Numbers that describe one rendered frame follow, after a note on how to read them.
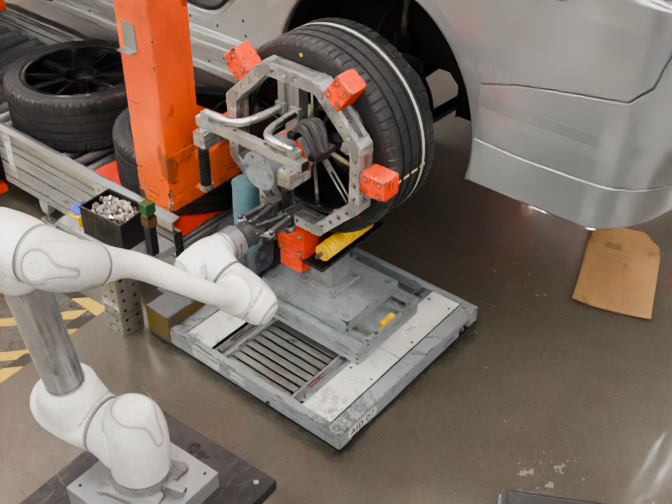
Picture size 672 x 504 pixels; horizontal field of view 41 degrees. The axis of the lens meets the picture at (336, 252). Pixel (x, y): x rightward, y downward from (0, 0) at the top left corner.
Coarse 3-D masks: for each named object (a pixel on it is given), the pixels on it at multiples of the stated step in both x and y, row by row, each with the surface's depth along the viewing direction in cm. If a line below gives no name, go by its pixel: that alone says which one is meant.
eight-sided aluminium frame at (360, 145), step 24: (264, 72) 269; (288, 72) 263; (312, 72) 262; (240, 96) 282; (336, 120) 259; (360, 144) 259; (240, 168) 299; (360, 168) 262; (264, 192) 297; (312, 216) 293; (336, 216) 279
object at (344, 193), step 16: (272, 80) 290; (256, 96) 290; (272, 96) 298; (256, 112) 296; (320, 112) 283; (256, 128) 298; (336, 144) 282; (320, 160) 288; (320, 176) 293; (336, 176) 286; (304, 192) 303; (320, 192) 296; (336, 192) 303; (320, 208) 296; (336, 208) 291
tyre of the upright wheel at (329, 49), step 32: (288, 32) 279; (320, 32) 270; (320, 64) 264; (352, 64) 261; (384, 64) 267; (384, 96) 262; (416, 96) 271; (384, 128) 261; (416, 128) 272; (384, 160) 266; (416, 160) 275; (352, 224) 289
